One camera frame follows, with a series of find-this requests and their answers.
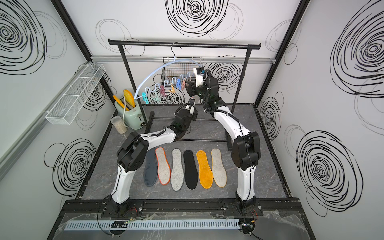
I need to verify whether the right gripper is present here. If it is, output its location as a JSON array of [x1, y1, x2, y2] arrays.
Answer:
[[184, 79, 211, 104]]

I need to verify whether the grey black-backed insole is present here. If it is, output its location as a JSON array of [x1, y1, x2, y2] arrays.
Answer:
[[184, 150, 199, 190]]

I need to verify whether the black garment rack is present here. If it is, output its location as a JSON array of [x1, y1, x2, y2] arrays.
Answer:
[[108, 38, 262, 152]]

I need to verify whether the grey orange-edged insole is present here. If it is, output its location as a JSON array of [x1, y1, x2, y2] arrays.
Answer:
[[155, 148, 171, 185]]

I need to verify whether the orange fuzzy insole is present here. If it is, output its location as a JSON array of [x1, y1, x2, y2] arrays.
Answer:
[[171, 149, 184, 192], [197, 150, 213, 189]]

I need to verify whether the grey felt yellow-edged insole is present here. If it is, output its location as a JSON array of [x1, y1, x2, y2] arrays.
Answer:
[[211, 149, 227, 188]]

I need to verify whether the dark grey felt insole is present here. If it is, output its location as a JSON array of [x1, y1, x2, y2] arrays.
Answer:
[[144, 148, 158, 187]]

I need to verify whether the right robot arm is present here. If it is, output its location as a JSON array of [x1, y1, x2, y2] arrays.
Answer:
[[185, 67, 261, 214]]

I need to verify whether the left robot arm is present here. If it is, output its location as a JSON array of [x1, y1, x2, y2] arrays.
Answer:
[[111, 98, 198, 206]]

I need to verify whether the blue clothespin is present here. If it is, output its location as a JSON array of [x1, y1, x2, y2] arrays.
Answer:
[[176, 79, 182, 90]]

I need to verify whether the tan clothespin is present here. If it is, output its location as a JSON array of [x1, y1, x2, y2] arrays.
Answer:
[[169, 84, 176, 93]]

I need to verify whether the purple clothespin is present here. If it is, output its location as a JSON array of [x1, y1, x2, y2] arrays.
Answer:
[[160, 85, 166, 97]]

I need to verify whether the mint green clothespin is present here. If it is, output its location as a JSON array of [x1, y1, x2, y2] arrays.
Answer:
[[149, 92, 162, 104]]

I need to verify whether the teal clothespin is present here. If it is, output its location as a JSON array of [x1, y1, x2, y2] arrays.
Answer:
[[142, 92, 150, 104]]

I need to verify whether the mint green toaster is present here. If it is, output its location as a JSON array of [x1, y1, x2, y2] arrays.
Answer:
[[114, 101, 145, 130]]

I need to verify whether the yellow toast slice leaning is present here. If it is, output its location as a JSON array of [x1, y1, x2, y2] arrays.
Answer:
[[113, 95, 129, 111]]

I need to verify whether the translucent plastic cup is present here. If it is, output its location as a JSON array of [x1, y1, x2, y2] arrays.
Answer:
[[111, 116, 128, 134]]

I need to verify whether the black wire wall basket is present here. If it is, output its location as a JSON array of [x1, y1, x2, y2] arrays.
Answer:
[[161, 57, 204, 85]]

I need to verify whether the white slotted cable duct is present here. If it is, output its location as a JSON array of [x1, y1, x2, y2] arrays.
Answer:
[[65, 219, 241, 232]]

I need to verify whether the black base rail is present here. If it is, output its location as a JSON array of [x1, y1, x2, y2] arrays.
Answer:
[[59, 197, 303, 218]]

